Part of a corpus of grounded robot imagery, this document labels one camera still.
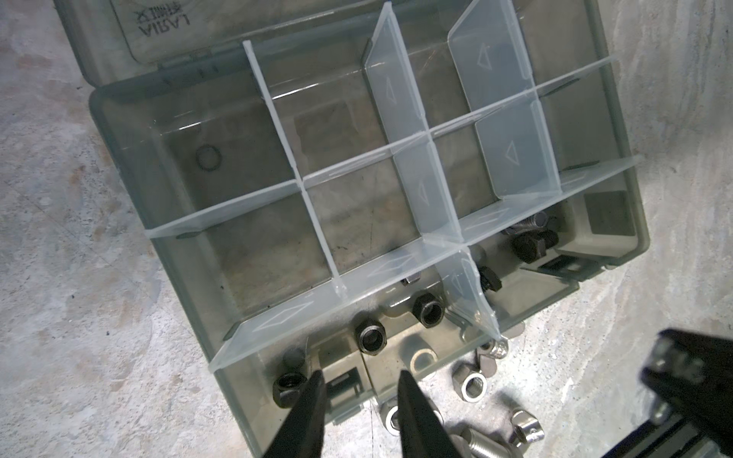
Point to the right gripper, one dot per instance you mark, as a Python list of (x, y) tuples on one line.
[(690, 375)]

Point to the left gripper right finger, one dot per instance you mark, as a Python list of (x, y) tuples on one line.
[(434, 444)]

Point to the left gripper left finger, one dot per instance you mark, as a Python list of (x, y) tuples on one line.
[(303, 431)]

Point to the silver wing nut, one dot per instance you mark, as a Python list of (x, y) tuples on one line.
[(527, 430)]

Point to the black bolt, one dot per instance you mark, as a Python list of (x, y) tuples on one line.
[(489, 280), (530, 247)]

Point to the silver bolt in pile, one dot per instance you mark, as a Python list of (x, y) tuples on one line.
[(471, 443)]

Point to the grey plastic organizer box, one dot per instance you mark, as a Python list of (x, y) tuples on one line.
[(302, 166)]

